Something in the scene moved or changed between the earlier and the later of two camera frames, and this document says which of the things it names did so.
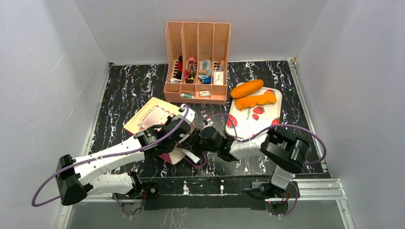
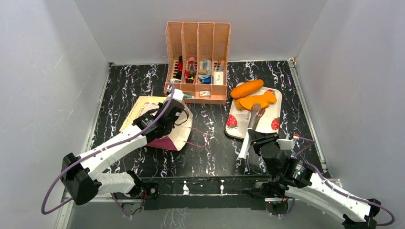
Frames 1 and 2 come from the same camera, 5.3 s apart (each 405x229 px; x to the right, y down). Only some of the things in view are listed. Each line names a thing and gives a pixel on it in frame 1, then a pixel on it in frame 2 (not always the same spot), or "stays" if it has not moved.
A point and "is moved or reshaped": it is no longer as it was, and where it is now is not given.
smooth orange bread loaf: x=246 y=88 stays
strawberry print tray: x=250 y=120 stays
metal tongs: x=192 y=156 → x=256 y=113
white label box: x=218 y=78 stays
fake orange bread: x=268 y=97 is moved or reshaped
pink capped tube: x=192 y=69 stays
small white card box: x=205 y=93 stays
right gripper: x=192 y=141 → x=264 y=139
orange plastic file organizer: x=197 y=61 stays
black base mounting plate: x=183 y=192 stays
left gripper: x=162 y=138 → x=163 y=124
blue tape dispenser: x=205 y=71 stays
